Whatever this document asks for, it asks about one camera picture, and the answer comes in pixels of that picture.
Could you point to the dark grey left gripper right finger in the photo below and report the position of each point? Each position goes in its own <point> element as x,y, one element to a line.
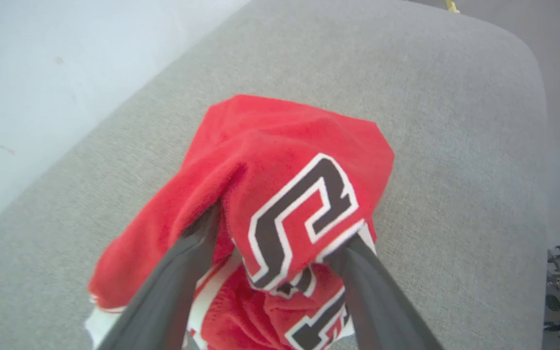
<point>377,306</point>

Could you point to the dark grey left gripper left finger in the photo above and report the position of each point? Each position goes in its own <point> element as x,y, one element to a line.
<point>163,291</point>

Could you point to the red jersey with white trim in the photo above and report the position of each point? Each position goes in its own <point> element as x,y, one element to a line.
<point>270,146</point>

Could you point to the grey fabric sofa cushion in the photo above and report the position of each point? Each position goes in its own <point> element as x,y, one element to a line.
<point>455,146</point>

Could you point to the small yellow object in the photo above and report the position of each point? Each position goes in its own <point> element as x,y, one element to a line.
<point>451,5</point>

